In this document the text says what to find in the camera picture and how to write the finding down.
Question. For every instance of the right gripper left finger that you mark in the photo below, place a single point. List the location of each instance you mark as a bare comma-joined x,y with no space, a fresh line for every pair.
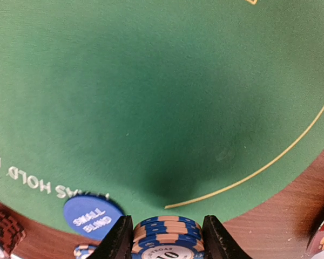
117,244

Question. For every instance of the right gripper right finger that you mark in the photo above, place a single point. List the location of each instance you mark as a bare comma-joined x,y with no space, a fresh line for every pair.
218,242

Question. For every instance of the blue pink chips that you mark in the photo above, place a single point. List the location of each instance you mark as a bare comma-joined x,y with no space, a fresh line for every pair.
83,251

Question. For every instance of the blue small blind button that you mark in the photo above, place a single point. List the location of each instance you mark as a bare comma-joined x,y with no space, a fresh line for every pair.
92,215

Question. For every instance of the blue pink chip stack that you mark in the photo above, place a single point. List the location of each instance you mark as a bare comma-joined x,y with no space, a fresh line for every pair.
167,237

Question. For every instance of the red black chip stack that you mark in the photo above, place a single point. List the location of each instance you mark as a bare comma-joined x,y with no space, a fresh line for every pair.
12,233

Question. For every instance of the round green poker mat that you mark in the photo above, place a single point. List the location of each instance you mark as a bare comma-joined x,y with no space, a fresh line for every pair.
171,107

